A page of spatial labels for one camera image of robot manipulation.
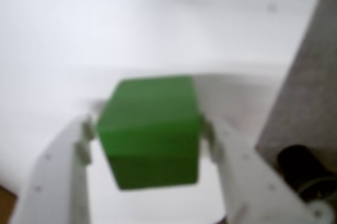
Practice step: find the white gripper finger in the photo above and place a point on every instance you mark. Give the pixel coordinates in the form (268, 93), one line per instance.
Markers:
(250, 189)
(52, 181)

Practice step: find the brown cardboard box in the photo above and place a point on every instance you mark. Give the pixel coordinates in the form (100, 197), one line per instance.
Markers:
(6, 205)

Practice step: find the green cube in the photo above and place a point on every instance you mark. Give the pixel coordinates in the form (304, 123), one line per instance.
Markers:
(150, 131)

